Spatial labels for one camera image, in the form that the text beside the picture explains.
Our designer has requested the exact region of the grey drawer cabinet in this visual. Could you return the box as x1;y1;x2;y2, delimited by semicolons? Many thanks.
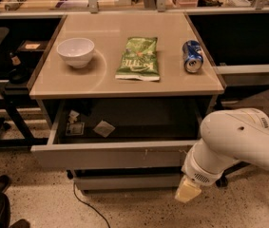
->
29;12;224;192

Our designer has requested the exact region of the blue soda can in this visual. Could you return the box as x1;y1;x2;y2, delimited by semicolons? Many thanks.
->
183;40;203;73

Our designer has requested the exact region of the grey bottom drawer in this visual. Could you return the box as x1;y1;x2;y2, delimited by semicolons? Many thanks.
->
74;174;181;191

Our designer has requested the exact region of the white square paper packet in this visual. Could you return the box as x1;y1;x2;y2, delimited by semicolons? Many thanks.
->
93;121;115;138

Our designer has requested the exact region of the small crumpled paper scrap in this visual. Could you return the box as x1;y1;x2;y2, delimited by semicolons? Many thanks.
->
68;110;79;124

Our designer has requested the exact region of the black floor cable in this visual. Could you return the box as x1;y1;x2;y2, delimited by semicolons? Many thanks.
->
72;181;111;228

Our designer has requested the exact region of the white label card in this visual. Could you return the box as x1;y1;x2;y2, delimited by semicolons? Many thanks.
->
66;123;85;136

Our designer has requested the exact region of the grey top drawer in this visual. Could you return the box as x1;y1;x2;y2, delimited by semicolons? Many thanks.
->
31;97;200;170

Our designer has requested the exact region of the white ceramic bowl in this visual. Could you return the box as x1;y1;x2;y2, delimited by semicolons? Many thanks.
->
56;38;95;68

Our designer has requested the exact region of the green chip bag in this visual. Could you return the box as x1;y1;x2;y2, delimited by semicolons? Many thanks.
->
115;37;160;82

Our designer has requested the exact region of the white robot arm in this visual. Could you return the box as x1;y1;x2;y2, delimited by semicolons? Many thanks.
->
175;108;269;203

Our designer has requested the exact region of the grey drawer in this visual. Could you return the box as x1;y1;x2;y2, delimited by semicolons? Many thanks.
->
31;97;200;170
74;174;181;191

